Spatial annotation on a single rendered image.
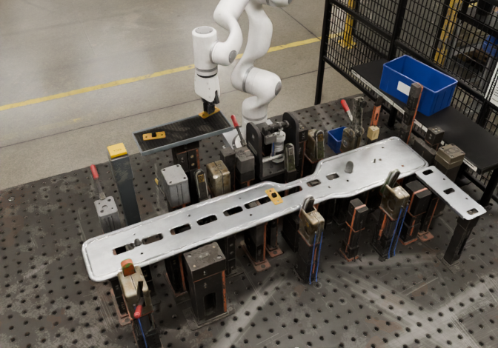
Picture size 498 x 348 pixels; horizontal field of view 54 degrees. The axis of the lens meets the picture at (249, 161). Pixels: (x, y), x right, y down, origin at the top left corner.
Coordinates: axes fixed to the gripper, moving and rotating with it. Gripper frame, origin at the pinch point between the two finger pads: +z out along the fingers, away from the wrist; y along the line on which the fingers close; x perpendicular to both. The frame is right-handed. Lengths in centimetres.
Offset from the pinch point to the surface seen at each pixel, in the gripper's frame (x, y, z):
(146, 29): 155, -304, 123
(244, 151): 5.6, 14.2, 16.8
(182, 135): -12.3, -1.7, 8.2
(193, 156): -9.3, 0.2, 19.5
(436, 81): 103, 40, 13
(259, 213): -8.5, 37.6, 24.3
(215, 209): -19.0, 24.8, 24.3
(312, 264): 0, 58, 42
